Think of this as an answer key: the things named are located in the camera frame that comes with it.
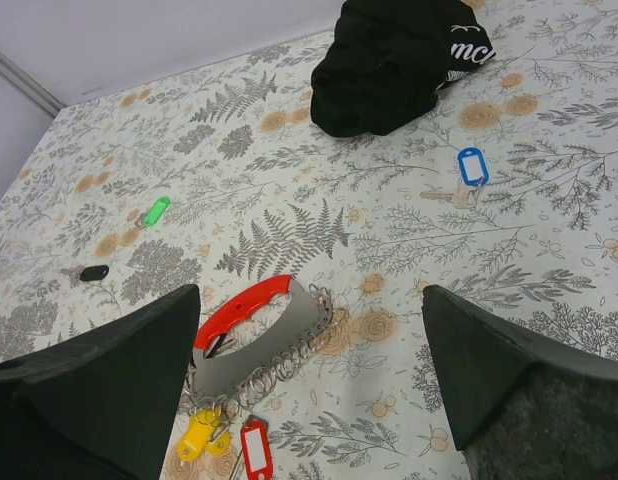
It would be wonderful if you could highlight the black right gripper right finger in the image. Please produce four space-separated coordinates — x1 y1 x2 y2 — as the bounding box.
422 285 618 479

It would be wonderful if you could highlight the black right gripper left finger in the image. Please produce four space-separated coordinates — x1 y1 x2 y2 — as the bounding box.
0 284 201 479

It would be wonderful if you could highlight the red-handled metal key organizer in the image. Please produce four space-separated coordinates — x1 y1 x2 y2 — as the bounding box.
179 275 337 416

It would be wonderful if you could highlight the blue key tag with key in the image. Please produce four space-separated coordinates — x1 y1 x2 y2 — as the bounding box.
420 147 490 210

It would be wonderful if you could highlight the black key tag with key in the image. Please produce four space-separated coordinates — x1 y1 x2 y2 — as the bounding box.
60 265 109 286

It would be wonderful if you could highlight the red key tag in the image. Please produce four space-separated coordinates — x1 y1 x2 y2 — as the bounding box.
230 415 274 480

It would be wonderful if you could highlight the green key tag with key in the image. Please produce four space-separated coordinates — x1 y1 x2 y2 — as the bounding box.
125 196 171 230

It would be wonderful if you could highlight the black folded cloth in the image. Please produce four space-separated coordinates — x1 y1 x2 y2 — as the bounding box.
310 0 496 138

